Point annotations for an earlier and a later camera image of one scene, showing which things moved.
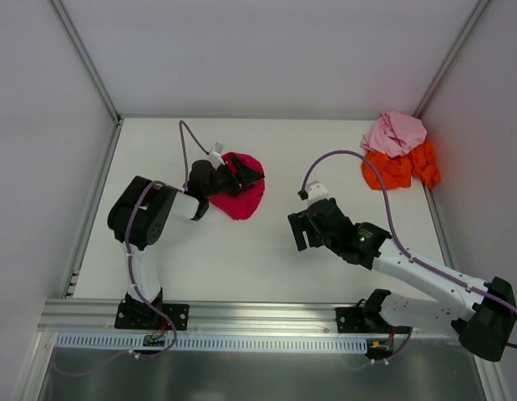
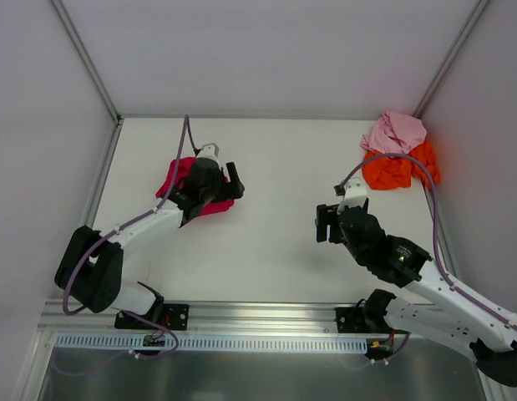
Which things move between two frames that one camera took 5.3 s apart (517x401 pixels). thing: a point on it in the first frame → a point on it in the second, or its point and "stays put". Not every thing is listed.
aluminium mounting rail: x=76 y=317 stays put
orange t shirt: x=397 y=171 stays put
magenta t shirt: x=247 y=200 → x=185 y=166
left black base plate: x=139 y=315 stays put
